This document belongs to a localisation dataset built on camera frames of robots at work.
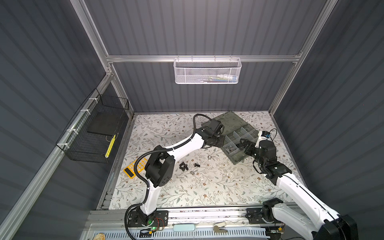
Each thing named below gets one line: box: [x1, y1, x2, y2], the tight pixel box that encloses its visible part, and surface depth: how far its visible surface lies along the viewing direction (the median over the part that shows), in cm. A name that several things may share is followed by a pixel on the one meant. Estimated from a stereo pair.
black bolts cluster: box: [179, 161, 189, 171], surface depth 93 cm
